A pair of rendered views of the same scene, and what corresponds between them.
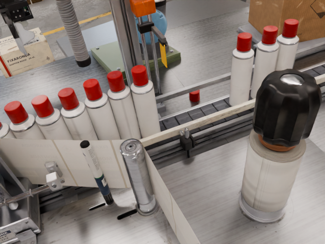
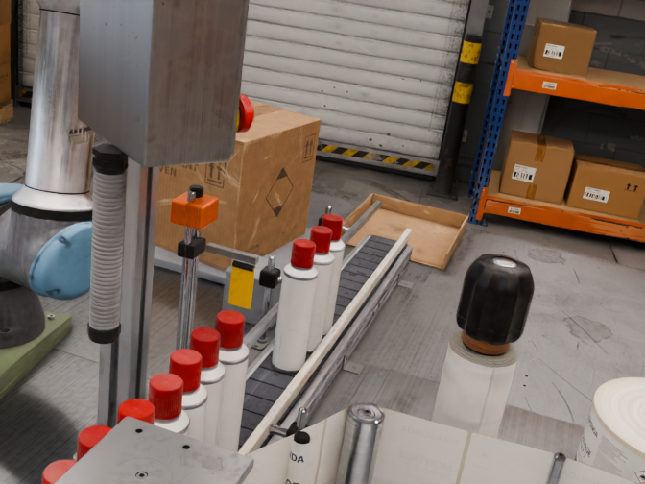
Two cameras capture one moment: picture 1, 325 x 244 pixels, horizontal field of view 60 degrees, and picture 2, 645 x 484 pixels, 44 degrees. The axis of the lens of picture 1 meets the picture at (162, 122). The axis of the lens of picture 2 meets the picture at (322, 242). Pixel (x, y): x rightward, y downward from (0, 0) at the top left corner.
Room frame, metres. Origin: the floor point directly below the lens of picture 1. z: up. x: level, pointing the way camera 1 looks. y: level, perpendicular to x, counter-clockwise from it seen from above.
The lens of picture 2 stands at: (0.02, 0.68, 1.52)
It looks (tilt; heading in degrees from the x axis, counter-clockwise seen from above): 22 degrees down; 301
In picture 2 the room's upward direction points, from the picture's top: 8 degrees clockwise
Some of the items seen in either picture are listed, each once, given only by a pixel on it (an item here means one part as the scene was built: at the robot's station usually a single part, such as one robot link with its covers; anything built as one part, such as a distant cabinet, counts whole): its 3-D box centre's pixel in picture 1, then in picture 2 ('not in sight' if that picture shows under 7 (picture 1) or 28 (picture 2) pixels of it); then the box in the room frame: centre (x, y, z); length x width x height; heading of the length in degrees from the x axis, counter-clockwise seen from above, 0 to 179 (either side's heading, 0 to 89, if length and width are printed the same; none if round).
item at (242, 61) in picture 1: (241, 72); (296, 305); (0.59, -0.22, 0.98); 0.05 x 0.05 x 0.20
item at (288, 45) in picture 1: (283, 58); (323, 276); (0.63, -0.34, 0.98); 0.05 x 0.05 x 0.20
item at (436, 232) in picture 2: not in sight; (405, 228); (0.80, -0.99, 0.85); 0.30 x 0.26 x 0.04; 105
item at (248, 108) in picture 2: not in sight; (236, 113); (0.52, 0.06, 1.32); 0.04 x 0.03 x 0.04; 160
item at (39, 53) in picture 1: (22, 52); not in sight; (0.88, 0.42, 0.99); 0.16 x 0.12 x 0.07; 115
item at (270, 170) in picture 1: (273, 154); (478, 371); (0.29, -0.17, 1.03); 0.09 x 0.09 x 0.30
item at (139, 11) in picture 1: (155, 66); (208, 317); (0.58, 0.00, 1.05); 0.10 x 0.04 x 0.33; 15
